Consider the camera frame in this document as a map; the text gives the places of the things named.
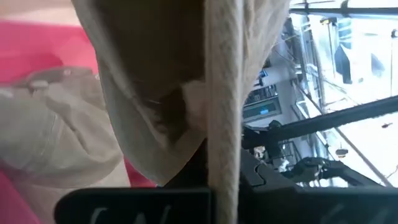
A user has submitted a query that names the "black horizontal frame beam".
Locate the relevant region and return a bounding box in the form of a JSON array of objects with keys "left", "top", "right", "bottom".
[
  {"left": 241, "top": 95, "right": 398, "bottom": 149},
  {"left": 289, "top": 6, "right": 398, "bottom": 17}
]

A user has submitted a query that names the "cream knit hat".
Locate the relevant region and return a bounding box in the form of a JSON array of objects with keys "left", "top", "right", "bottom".
[{"left": 70, "top": 0, "right": 292, "bottom": 224}]

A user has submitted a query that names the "beige cap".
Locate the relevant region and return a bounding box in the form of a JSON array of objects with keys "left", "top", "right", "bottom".
[{"left": 0, "top": 66, "right": 125, "bottom": 190}]

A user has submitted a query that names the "pink translucent plastic bin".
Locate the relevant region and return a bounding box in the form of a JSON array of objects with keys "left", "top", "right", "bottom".
[{"left": 0, "top": 20, "right": 158, "bottom": 224}]

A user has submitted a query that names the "white cylindrical pipe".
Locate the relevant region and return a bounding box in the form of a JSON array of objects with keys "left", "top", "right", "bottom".
[{"left": 257, "top": 64, "right": 298, "bottom": 88}]

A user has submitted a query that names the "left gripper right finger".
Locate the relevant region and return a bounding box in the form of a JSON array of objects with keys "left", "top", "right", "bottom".
[{"left": 239, "top": 148, "right": 299, "bottom": 191}]

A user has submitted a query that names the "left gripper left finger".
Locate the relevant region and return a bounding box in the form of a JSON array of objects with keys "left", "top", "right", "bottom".
[{"left": 163, "top": 138, "right": 210, "bottom": 189}]

